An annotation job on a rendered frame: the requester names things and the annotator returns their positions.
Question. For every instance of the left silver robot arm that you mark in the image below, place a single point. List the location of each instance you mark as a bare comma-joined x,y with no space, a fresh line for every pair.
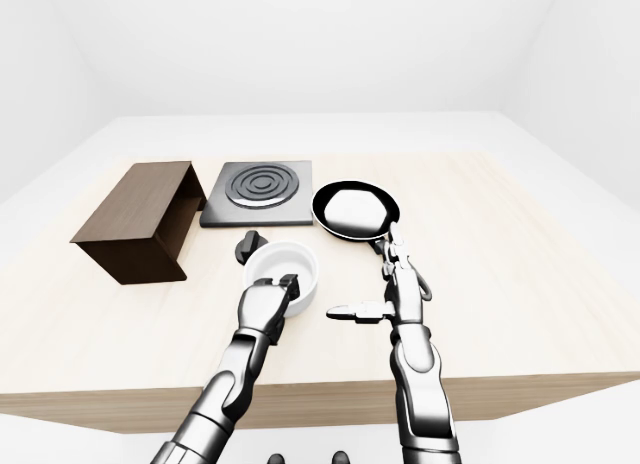
220,399

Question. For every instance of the black frying pan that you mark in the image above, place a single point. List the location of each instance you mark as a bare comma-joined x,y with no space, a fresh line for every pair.
356,211

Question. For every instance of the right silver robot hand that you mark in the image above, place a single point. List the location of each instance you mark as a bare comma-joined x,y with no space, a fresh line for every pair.
407,294

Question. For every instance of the white bowl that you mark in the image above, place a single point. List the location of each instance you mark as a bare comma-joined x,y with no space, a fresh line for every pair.
285,271

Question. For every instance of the small dark rounded shape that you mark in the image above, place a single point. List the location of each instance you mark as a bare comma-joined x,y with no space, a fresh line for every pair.
340,457
275,458

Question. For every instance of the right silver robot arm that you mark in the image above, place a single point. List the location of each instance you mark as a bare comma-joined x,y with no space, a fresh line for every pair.
422,394

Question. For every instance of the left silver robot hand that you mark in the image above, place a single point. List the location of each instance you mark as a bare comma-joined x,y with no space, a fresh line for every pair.
260,304

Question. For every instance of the flat dark stove plate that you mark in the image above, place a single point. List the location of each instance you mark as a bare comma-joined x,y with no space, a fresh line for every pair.
260,194

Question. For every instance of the dark wooden cabinet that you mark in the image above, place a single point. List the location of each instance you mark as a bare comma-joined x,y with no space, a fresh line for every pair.
140,224

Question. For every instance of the round black knob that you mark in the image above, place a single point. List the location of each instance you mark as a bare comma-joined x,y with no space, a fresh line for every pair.
247,245

